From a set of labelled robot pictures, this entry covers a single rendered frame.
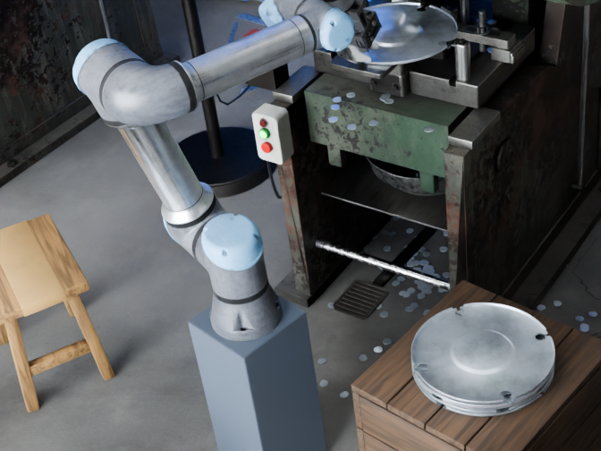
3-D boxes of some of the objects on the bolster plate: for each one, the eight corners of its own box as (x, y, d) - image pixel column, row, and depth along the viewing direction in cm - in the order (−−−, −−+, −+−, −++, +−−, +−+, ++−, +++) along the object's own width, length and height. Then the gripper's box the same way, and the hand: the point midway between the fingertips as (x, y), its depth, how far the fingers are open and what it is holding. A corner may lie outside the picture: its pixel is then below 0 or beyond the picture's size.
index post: (466, 81, 252) (465, 44, 247) (454, 79, 254) (452, 41, 248) (472, 75, 254) (470, 38, 248) (460, 72, 256) (459, 35, 250)
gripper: (351, 22, 228) (378, 83, 245) (368, -13, 231) (395, 50, 248) (315, 16, 232) (345, 76, 249) (333, -18, 235) (361, 44, 252)
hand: (357, 58), depth 249 cm, fingers closed
